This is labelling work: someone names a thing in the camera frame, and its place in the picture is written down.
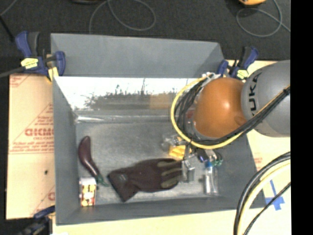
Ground yellow ribbed toy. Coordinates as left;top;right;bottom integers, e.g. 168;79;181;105
168;144;189;160

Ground clear plastic bottle, blue cap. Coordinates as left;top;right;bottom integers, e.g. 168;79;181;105
202;160;220;196

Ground clear glass thing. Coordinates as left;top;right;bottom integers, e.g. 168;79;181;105
160;133;183;152

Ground dark brown glove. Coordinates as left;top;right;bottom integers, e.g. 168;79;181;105
107;158;183;203

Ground purple toy eggplant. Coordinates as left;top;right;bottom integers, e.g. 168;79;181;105
78;136;110;188

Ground small red and yellow box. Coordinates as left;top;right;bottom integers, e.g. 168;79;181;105
78;176;97;207

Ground grey metal bin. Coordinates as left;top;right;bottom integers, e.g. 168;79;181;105
50;33;266;225

